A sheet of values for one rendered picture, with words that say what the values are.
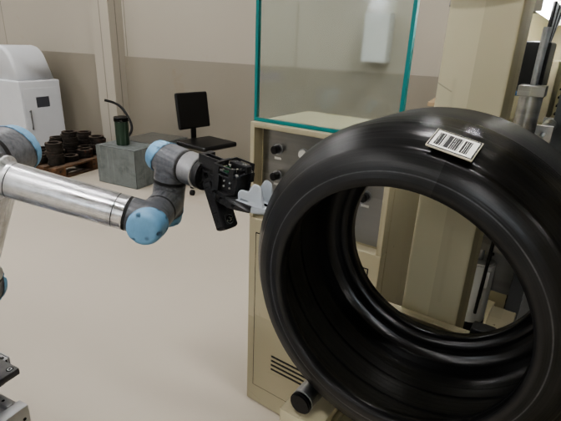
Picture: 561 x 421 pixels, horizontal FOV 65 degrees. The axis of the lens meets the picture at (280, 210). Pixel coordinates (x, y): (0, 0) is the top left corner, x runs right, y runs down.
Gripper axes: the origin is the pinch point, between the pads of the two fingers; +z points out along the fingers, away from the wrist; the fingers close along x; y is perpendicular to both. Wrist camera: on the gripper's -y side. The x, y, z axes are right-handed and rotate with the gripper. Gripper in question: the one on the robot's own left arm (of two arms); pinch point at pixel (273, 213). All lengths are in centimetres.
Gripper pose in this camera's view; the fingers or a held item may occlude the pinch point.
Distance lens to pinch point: 88.2
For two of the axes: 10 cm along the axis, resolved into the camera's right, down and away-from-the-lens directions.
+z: 8.1, 3.5, -4.8
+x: 5.7, -2.7, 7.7
